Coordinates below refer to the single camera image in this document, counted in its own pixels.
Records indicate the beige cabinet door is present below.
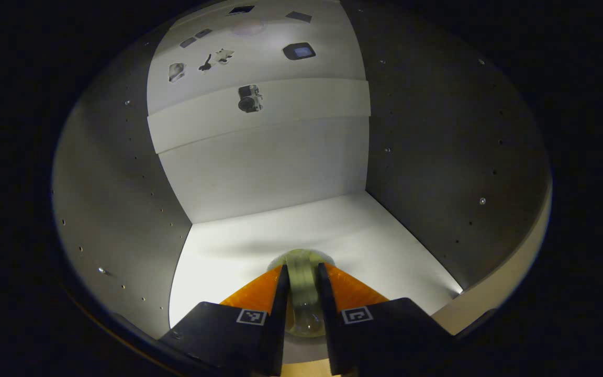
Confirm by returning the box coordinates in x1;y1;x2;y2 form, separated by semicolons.
430;183;552;336

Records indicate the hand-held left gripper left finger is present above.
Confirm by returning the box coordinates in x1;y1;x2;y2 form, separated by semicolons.
158;263;290;377

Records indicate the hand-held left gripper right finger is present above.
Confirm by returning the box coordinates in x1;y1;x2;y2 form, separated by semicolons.
316;262;456;376

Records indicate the clear glass bottle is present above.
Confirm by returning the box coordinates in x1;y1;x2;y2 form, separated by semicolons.
267;249;336;338

